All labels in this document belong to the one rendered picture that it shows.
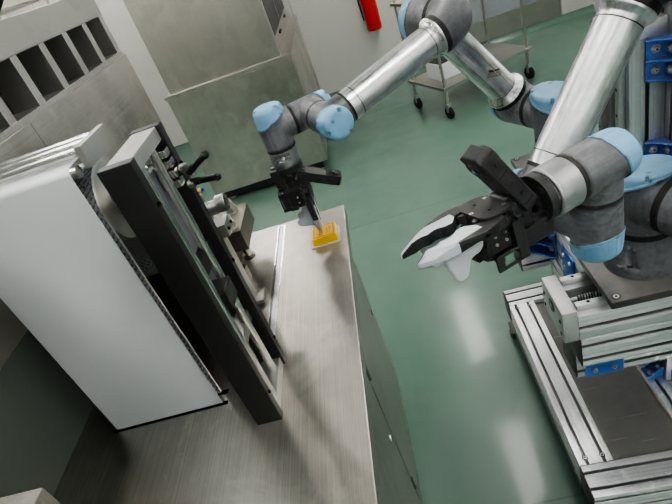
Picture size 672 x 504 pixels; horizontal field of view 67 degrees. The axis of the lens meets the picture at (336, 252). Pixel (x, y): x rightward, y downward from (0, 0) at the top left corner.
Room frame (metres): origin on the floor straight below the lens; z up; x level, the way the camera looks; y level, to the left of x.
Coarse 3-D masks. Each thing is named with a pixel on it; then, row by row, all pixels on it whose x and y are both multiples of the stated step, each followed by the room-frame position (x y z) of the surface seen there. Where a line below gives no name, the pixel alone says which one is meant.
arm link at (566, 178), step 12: (540, 168) 0.58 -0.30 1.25; (552, 168) 0.57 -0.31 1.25; (564, 168) 0.57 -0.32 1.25; (576, 168) 0.57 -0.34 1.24; (552, 180) 0.56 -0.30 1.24; (564, 180) 0.56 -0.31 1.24; (576, 180) 0.55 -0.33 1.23; (564, 192) 0.55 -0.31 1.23; (576, 192) 0.55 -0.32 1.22; (564, 204) 0.54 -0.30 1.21; (576, 204) 0.55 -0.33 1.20
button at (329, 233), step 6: (330, 222) 1.26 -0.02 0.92; (312, 228) 1.27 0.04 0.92; (324, 228) 1.24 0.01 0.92; (330, 228) 1.23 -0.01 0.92; (336, 228) 1.23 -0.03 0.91; (312, 234) 1.23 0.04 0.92; (318, 234) 1.22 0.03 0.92; (324, 234) 1.21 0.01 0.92; (330, 234) 1.20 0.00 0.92; (336, 234) 1.19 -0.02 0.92; (312, 240) 1.20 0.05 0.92; (318, 240) 1.20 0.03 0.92; (324, 240) 1.20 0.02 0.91; (330, 240) 1.19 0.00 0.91
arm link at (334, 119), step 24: (432, 0) 1.26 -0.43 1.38; (456, 0) 1.22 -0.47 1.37; (432, 24) 1.18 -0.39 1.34; (456, 24) 1.17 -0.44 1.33; (408, 48) 1.16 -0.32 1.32; (432, 48) 1.17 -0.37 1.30; (384, 72) 1.14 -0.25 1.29; (408, 72) 1.15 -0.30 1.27; (336, 96) 1.14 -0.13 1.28; (360, 96) 1.12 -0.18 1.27; (384, 96) 1.14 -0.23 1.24; (312, 120) 1.14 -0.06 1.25; (336, 120) 1.08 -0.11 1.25
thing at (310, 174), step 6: (300, 168) 1.23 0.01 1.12; (306, 168) 1.24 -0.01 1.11; (312, 168) 1.24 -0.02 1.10; (318, 168) 1.24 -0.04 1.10; (324, 168) 1.24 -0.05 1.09; (300, 174) 1.21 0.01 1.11; (306, 174) 1.21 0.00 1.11; (312, 174) 1.21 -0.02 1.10; (318, 174) 1.20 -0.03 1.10; (324, 174) 1.21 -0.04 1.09; (330, 174) 1.21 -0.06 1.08; (336, 174) 1.21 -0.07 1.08; (300, 180) 1.21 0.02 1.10; (306, 180) 1.21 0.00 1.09; (312, 180) 1.21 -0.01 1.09; (318, 180) 1.20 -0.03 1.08; (324, 180) 1.20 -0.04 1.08; (330, 180) 1.20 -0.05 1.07; (336, 180) 1.20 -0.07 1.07
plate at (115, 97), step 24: (120, 72) 1.93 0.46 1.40; (72, 96) 1.56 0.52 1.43; (96, 96) 1.68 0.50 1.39; (120, 96) 1.83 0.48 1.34; (144, 96) 2.02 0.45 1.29; (48, 120) 1.39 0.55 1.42; (72, 120) 1.49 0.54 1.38; (96, 120) 1.60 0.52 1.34; (120, 120) 1.74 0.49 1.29; (144, 120) 1.91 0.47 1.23; (0, 144) 1.18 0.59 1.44; (24, 144) 1.25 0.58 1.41; (48, 144) 1.33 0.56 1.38; (120, 144) 1.66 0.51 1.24; (0, 312) 0.89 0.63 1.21; (0, 336) 0.85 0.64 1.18; (0, 360) 0.81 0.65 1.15
